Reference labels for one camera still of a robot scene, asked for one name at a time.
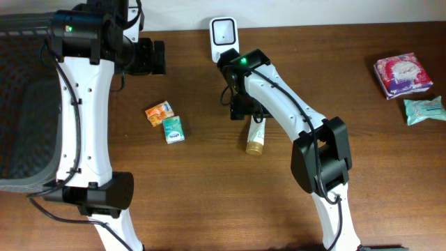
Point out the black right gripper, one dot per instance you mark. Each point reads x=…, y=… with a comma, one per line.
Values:
x=237, y=105

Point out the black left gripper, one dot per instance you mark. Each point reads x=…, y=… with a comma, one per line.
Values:
x=147, y=65

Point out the white cream tube gold cap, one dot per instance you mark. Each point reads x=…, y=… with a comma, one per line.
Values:
x=256, y=137

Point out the orange tissue pack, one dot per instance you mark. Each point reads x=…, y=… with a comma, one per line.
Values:
x=158, y=113

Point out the small teal tissue pack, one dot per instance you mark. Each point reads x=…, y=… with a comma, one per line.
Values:
x=173, y=130

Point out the mint green wipes pack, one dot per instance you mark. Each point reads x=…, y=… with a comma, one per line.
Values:
x=420, y=110

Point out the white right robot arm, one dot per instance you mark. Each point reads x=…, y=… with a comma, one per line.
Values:
x=321, y=154

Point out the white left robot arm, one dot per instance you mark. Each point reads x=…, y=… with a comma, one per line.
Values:
x=88, y=45

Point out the white barcode scanner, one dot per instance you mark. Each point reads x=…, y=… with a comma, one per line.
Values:
x=223, y=36

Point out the dark grey plastic basket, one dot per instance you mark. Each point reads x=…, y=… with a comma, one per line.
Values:
x=30, y=105

